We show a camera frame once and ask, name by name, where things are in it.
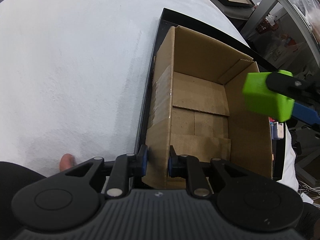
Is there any green hexagonal block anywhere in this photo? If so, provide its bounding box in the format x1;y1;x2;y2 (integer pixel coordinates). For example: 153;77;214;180
242;72;295;122

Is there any brown cardboard box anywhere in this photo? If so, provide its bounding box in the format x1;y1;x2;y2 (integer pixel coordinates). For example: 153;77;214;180
141;25;274;190

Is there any person's left hand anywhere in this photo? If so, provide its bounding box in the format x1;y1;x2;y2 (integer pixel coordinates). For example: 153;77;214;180
59;153;75;172

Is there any black-topped desk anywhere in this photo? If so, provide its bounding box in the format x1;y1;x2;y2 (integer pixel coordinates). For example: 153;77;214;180
240;0;319;67

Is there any clear plastic bag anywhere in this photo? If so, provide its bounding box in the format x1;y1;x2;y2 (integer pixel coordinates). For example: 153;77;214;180
292;0;319;35

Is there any black shallow tray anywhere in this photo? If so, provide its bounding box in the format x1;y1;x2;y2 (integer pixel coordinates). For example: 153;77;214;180
134;7;287;181

